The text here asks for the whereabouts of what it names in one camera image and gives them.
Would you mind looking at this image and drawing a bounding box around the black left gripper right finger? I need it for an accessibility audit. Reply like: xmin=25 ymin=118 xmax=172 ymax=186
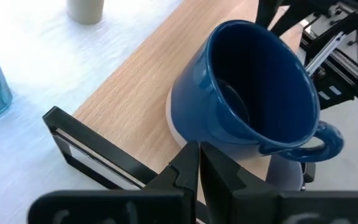
xmin=200 ymin=141 xmax=358 ymax=224

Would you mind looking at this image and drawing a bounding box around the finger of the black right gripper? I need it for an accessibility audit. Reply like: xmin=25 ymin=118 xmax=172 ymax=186
xmin=255 ymin=0 xmax=284 ymax=30
xmin=270 ymin=2 xmax=308 ymax=37

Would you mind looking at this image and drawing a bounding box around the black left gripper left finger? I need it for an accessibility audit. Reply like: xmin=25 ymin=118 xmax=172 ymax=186
xmin=27 ymin=141 xmax=201 ymax=224

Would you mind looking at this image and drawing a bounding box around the blue mug with white base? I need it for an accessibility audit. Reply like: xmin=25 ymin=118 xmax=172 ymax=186
xmin=165 ymin=19 xmax=345 ymax=163

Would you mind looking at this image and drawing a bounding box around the wooden tray board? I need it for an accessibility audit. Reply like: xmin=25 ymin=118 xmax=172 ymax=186
xmin=41 ymin=0 xmax=306 ymax=203

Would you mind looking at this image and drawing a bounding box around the tall cream cup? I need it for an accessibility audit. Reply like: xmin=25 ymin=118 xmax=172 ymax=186
xmin=66 ymin=0 xmax=106 ymax=26

